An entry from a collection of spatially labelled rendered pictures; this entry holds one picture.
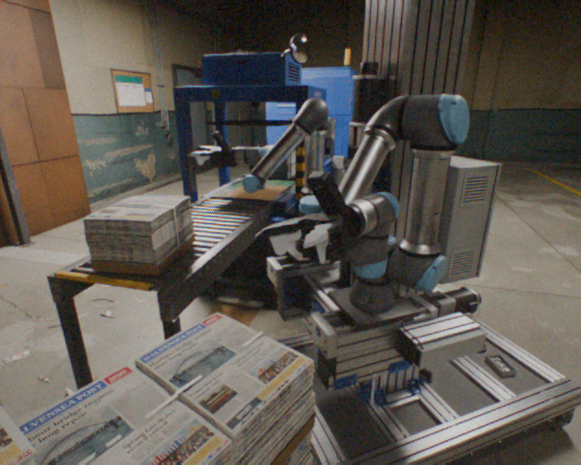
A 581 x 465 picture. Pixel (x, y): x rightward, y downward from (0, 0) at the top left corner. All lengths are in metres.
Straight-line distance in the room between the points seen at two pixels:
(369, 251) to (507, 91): 9.39
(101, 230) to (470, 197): 1.40
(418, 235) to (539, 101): 9.34
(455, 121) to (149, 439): 0.95
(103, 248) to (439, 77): 1.36
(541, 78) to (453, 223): 8.93
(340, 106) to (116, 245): 3.62
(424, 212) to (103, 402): 0.90
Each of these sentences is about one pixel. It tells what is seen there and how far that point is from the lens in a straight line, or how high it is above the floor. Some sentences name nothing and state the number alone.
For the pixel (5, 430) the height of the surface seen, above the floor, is 1.07.
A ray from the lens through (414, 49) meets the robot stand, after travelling 1.31.
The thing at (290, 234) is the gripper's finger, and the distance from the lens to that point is 0.67.
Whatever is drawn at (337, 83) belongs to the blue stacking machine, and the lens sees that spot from 4.69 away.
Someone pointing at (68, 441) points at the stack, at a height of 0.83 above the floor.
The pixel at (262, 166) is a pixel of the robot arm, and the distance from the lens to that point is 1.53.
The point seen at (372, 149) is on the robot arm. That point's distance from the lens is 0.98.
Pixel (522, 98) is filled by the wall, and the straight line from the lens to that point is 10.19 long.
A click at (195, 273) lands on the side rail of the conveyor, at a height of 0.79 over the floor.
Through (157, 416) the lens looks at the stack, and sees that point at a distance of 0.88.
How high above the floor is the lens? 1.44
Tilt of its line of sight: 20 degrees down
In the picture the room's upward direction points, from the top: straight up
